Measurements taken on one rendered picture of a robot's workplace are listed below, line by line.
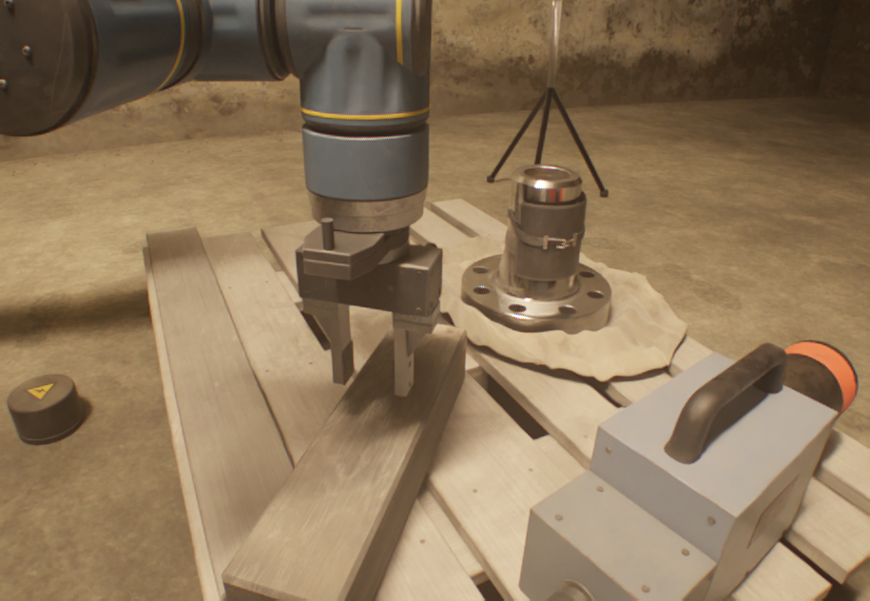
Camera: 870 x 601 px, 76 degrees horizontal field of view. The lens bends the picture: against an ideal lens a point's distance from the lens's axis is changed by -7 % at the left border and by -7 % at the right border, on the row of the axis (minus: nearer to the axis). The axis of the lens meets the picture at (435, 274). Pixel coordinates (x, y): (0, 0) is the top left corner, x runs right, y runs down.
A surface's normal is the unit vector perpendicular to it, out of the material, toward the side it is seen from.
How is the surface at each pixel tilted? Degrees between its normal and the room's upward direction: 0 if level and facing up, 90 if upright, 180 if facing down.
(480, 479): 0
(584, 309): 0
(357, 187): 90
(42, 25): 89
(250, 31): 103
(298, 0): 77
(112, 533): 0
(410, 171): 90
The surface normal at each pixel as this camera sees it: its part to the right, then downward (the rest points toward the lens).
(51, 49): 0.09, 0.45
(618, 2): 0.46, 0.40
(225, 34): -0.04, 0.62
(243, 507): 0.02, -0.90
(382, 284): -0.27, 0.41
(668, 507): -0.80, 0.25
